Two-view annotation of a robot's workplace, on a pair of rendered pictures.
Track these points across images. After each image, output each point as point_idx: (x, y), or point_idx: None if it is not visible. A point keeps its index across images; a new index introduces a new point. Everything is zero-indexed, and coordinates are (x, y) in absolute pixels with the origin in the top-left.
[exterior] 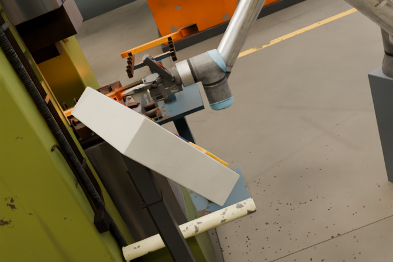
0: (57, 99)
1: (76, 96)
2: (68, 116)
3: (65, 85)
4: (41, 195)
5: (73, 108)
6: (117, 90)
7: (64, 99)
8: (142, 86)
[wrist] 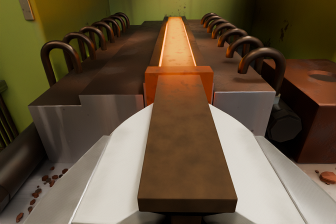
0: (294, 28)
1: (314, 47)
2: (158, 35)
3: (319, 7)
4: None
5: (179, 31)
6: (161, 70)
7: (299, 36)
8: (49, 203)
